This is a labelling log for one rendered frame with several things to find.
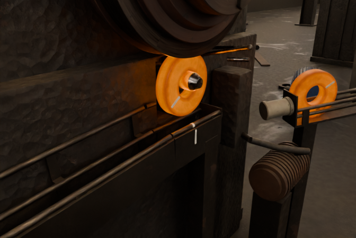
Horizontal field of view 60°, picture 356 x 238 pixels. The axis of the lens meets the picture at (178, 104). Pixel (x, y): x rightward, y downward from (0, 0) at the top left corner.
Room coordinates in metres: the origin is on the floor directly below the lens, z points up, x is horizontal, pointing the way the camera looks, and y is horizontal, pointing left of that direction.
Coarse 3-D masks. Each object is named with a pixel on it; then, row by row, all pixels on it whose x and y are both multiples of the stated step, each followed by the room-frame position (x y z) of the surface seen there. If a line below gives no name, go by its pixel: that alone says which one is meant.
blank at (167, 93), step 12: (168, 60) 0.67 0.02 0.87; (180, 60) 0.67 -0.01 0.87; (192, 60) 0.71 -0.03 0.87; (168, 72) 0.65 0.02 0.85; (180, 72) 0.67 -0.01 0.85; (204, 72) 0.75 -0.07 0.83; (156, 84) 0.66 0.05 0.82; (168, 84) 0.64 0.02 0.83; (204, 84) 0.75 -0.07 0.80; (156, 96) 0.66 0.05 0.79; (168, 96) 0.64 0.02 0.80; (180, 96) 0.67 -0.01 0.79; (192, 96) 0.71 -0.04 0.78; (168, 108) 0.65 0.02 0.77; (180, 108) 0.68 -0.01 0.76; (192, 108) 0.71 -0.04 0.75
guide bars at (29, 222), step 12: (204, 120) 0.72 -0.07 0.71; (180, 132) 0.65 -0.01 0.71; (156, 144) 0.59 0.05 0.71; (132, 156) 0.55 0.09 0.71; (120, 168) 0.51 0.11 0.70; (96, 180) 0.47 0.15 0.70; (84, 192) 0.45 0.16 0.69; (60, 204) 0.42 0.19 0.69; (36, 216) 0.39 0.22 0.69; (24, 228) 0.37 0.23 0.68
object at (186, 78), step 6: (156, 66) 0.75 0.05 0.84; (156, 72) 0.74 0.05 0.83; (186, 72) 0.69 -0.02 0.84; (192, 72) 0.69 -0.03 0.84; (156, 78) 0.74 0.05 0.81; (186, 78) 0.67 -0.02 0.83; (192, 78) 0.67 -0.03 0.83; (198, 78) 0.67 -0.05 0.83; (180, 84) 0.68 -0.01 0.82; (186, 84) 0.67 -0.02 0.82; (192, 84) 0.67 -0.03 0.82; (198, 84) 0.67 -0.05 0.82; (192, 90) 0.68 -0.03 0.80
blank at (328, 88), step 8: (304, 72) 0.93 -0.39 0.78; (312, 72) 0.92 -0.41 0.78; (320, 72) 0.92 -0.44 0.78; (296, 80) 0.92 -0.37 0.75; (304, 80) 0.90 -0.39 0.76; (312, 80) 0.91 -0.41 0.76; (320, 80) 0.92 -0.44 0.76; (328, 80) 0.92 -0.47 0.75; (296, 88) 0.90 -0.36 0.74; (304, 88) 0.91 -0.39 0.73; (320, 88) 0.94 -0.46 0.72; (328, 88) 0.93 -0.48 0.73; (336, 88) 0.93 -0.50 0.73; (304, 96) 0.91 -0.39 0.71; (320, 96) 0.94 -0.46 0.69; (328, 96) 0.93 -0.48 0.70; (304, 104) 0.91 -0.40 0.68; (312, 104) 0.92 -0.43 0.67
